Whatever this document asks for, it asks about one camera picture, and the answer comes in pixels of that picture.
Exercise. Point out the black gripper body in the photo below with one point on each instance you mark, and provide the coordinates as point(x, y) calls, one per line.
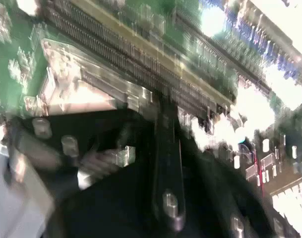
point(111, 210)

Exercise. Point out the silver CPU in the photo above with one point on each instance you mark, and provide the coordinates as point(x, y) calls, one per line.
point(78, 101)

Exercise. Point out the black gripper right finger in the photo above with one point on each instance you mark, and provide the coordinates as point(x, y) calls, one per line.
point(215, 186)

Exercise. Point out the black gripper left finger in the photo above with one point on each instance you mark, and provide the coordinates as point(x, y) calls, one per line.
point(91, 124)

